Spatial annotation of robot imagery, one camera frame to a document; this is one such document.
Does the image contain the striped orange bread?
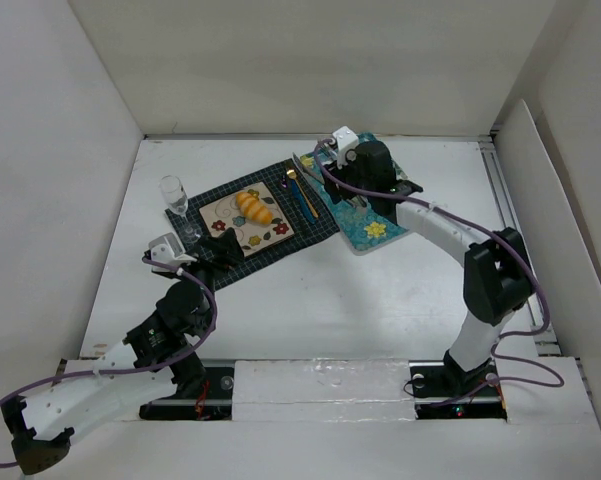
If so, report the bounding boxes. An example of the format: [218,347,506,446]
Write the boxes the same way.
[235,191,273,226]

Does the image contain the metal tongs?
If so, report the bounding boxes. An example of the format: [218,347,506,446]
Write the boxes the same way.
[292,153,367,211]

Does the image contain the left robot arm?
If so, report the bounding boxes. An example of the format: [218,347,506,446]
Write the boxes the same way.
[0,229,244,476]

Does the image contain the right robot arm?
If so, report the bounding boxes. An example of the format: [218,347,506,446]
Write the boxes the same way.
[313,138,538,403]

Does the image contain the square floral ceramic plate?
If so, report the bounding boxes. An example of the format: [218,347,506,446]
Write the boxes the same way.
[198,182,295,258]

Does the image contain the teal floral tray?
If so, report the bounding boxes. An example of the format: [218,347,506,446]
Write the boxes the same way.
[297,146,409,254]

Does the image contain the blue knife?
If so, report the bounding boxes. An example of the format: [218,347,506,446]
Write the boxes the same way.
[288,179,316,225]

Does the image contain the dark checked placemat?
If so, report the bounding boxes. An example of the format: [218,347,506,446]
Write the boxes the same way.
[165,160,339,290]

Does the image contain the clear wine glass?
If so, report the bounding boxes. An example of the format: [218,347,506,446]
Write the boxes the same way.
[159,175,201,242]

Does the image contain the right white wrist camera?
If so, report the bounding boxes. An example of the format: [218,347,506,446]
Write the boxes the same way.
[329,126,359,167]

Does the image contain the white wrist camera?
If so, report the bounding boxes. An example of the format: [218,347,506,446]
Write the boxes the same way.
[329,126,359,167]
[144,232,195,266]

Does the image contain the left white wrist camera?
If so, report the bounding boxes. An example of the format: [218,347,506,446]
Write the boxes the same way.
[144,232,195,266]

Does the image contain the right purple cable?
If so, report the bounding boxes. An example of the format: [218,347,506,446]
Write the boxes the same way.
[312,138,566,409]

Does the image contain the purple cable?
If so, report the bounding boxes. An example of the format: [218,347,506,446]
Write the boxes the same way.
[312,138,566,409]
[0,259,217,469]

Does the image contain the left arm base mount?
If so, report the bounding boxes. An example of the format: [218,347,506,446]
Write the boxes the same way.
[139,360,235,422]

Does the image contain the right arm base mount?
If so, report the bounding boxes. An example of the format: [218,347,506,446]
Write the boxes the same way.
[403,361,507,421]

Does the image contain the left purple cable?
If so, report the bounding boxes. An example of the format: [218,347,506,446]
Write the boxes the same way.
[0,259,217,469]

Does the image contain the aluminium frame rail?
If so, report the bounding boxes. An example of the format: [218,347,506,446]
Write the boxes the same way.
[478,136,560,355]

